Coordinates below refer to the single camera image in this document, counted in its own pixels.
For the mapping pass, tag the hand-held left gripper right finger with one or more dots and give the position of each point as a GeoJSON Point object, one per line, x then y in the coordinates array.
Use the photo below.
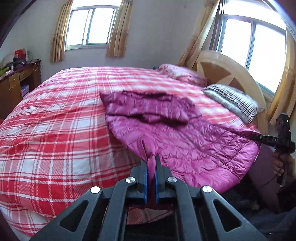
{"type": "Point", "coordinates": [157, 185]}

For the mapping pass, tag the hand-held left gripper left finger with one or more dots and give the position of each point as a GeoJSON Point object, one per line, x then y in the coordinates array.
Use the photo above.
{"type": "Point", "coordinates": [145, 185]}

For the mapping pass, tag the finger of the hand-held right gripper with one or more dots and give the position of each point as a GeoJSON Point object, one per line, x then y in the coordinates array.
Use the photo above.
{"type": "Point", "coordinates": [263, 138]}

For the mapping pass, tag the magenta puffer jacket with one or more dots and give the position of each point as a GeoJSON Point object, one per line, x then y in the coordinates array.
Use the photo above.
{"type": "Point", "coordinates": [185, 148]}

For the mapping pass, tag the person's right hand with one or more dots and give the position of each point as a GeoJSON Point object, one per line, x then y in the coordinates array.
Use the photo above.
{"type": "Point", "coordinates": [278, 164]}

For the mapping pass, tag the beige curtain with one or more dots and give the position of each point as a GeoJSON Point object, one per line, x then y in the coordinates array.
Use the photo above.
{"type": "Point", "coordinates": [118, 34]}
{"type": "Point", "coordinates": [284, 88]}
{"type": "Point", "coordinates": [60, 34]}
{"type": "Point", "coordinates": [196, 41]}

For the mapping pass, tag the striped pillow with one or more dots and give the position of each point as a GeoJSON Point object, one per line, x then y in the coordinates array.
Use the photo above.
{"type": "Point", "coordinates": [233, 99]}

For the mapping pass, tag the grey floral pillow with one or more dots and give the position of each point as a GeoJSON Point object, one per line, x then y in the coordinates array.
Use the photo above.
{"type": "Point", "coordinates": [215, 96]}

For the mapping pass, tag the wooden headboard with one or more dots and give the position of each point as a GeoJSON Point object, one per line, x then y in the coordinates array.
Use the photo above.
{"type": "Point", "coordinates": [231, 67]}

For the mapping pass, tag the large window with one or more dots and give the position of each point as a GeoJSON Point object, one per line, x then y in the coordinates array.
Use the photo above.
{"type": "Point", "coordinates": [235, 41]}

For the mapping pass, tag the bed with red plaid sheet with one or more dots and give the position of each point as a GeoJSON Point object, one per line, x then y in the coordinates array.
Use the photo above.
{"type": "Point", "coordinates": [57, 127]}

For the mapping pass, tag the pink folded blanket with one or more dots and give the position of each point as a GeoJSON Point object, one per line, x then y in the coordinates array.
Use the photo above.
{"type": "Point", "coordinates": [180, 73]}

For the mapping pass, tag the stack of small boxes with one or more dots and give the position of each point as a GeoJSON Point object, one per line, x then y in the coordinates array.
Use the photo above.
{"type": "Point", "coordinates": [25, 90]}

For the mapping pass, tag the wooden desk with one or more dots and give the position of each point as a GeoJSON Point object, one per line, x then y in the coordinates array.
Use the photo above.
{"type": "Point", "coordinates": [13, 92]}

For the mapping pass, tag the small window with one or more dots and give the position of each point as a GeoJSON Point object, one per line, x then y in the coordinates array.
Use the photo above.
{"type": "Point", "coordinates": [92, 25]}

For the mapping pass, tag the pile of clutter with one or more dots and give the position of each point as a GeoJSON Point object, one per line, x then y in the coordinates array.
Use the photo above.
{"type": "Point", "coordinates": [13, 62]}

